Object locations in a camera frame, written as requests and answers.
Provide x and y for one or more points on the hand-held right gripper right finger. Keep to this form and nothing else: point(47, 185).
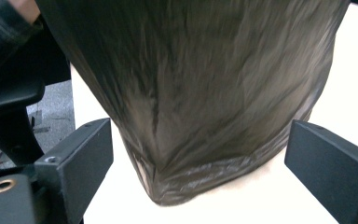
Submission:
point(332, 168)

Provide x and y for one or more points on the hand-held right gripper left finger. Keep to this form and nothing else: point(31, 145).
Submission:
point(74, 165)

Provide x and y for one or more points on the black garbage bag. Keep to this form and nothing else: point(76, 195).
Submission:
point(199, 93)

